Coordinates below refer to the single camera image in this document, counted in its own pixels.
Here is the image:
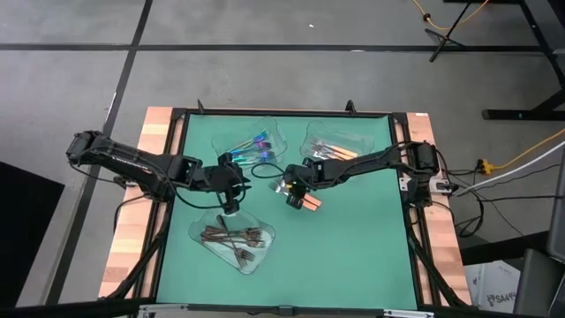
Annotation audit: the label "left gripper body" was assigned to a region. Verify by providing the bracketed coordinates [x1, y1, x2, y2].
[206, 163, 252, 202]

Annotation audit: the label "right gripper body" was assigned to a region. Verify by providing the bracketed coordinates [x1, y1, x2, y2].
[282, 162, 321, 189]

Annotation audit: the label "wooden-handled fork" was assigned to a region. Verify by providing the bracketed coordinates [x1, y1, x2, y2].
[274, 184, 320, 212]
[310, 144, 355, 161]
[267, 178, 323, 208]
[308, 149, 350, 162]

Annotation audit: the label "black metal fork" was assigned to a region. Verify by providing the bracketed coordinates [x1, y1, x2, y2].
[215, 214, 256, 262]
[233, 246, 251, 269]
[200, 232, 265, 243]
[201, 238, 267, 249]
[201, 226, 262, 238]

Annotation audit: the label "clear plastic bin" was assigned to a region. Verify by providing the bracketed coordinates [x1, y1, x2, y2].
[298, 119, 376, 163]
[188, 207, 277, 276]
[210, 115, 289, 171]

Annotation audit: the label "silver fork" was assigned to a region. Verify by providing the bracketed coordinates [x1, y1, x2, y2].
[311, 139, 359, 157]

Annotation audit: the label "green table mat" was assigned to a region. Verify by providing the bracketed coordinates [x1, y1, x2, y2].
[156, 113, 418, 310]

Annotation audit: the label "black tripod equipment stand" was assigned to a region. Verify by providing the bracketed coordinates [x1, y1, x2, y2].
[423, 0, 470, 64]

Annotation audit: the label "black floor mat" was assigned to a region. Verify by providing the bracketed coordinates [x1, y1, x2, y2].
[0, 161, 66, 309]

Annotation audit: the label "white cardboard box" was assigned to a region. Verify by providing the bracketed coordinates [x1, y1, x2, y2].
[462, 259, 521, 315]

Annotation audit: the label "gray office chair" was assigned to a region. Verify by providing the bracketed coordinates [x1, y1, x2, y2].
[511, 246, 565, 318]

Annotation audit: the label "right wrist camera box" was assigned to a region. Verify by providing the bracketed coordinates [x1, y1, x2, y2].
[300, 161, 321, 180]

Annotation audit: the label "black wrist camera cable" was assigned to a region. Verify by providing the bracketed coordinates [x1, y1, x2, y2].
[175, 185, 246, 211]
[250, 162, 287, 180]

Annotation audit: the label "yellow power cable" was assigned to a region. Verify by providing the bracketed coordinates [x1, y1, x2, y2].
[411, 0, 491, 32]
[476, 127, 565, 174]

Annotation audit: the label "white floor cable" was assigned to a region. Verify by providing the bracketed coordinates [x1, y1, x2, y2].
[454, 140, 565, 196]

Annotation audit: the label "black desk frame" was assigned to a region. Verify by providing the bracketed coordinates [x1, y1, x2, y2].
[480, 0, 565, 121]

